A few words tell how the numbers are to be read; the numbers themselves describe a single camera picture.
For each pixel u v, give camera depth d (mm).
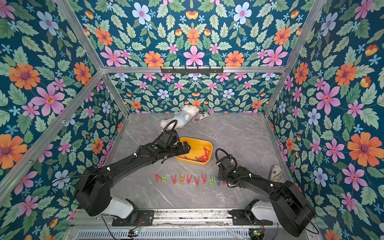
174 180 862
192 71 929
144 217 732
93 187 477
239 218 729
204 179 862
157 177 873
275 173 858
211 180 859
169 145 664
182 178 859
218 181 846
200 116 1149
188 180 862
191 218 749
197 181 858
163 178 862
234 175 621
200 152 998
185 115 1029
